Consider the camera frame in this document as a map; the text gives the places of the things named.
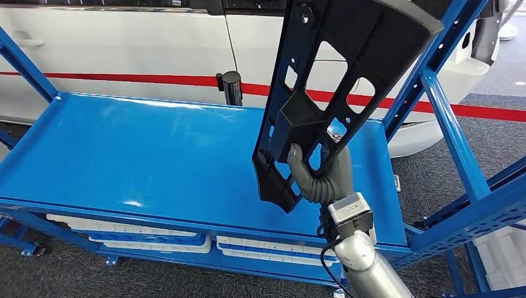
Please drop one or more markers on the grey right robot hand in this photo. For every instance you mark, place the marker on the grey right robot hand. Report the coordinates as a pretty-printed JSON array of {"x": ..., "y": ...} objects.
[{"x": 341, "y": 172}]

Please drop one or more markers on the black plastic bracket panel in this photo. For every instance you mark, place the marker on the black plastic bracket panel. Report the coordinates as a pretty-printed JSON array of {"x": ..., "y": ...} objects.
[{"x": 370, "y": 41}]

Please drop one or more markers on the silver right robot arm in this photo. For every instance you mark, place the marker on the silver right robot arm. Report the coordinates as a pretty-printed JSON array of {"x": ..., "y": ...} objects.
[{"x": 370, "y": 271}]

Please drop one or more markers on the blue steel shelf rack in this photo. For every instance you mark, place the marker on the blue steel shelf rack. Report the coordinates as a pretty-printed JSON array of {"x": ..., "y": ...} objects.
[
  {"x": 16, "y": 242},
  {"x": 123, "y": 164},
  {"x": 476, "y": 267}
]

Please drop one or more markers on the blue plastic bin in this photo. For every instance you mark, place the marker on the blue plastic bin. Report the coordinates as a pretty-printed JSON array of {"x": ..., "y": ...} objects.
[
  {"x": 267, "y": 251},
  {"x": 144, "y": 239}
]

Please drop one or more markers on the red barrier belt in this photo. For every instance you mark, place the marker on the red barrier belt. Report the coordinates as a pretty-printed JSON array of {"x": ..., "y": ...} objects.
[
  {"x": 123, "y": 79},
  {"x": 485, "y": 112}
]

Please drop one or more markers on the white round stand base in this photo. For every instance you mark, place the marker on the white round stand base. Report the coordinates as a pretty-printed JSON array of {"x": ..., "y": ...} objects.
[{"x": 509, "y": 33}]

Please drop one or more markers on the white car body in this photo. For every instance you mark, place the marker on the white car body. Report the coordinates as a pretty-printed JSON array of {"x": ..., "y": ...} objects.
[{"x": 123, "y": 41}]

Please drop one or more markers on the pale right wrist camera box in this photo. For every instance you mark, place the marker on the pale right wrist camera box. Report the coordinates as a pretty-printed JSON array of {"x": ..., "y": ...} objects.
[{"x": 349, "y": 209}]

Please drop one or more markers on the black camera bracket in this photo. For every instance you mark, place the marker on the black camera bracket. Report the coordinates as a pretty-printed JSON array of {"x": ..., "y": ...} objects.
[{"x": 328, "y": 224}]

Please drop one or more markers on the black stanchion post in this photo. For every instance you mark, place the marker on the black stanchion post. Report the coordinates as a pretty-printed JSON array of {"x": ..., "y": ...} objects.
[{"x": 231, "y": 88}]

